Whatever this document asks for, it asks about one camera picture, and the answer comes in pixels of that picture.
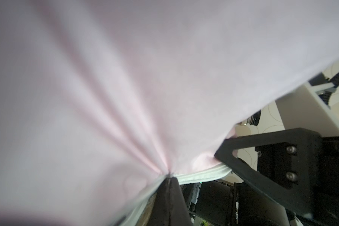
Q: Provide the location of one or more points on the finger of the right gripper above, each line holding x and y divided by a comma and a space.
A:
287, 166

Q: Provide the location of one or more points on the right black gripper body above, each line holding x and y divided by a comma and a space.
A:
241, 205

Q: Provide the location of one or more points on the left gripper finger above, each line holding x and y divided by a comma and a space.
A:
169, 208

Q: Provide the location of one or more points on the pink cat-print pillow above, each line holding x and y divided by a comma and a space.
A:
100, 101

